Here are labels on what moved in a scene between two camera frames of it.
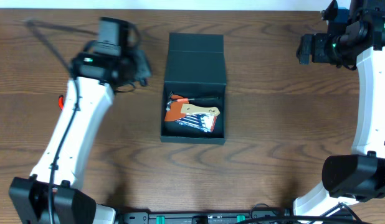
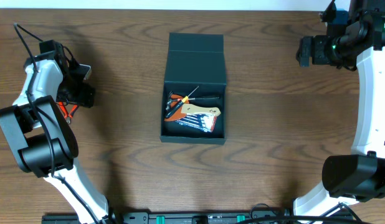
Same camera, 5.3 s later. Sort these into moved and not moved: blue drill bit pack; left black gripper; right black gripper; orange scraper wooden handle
Moved: left black gripper
Not moved: blue drill bit pack; orange scraper wooden handle; right black gripper
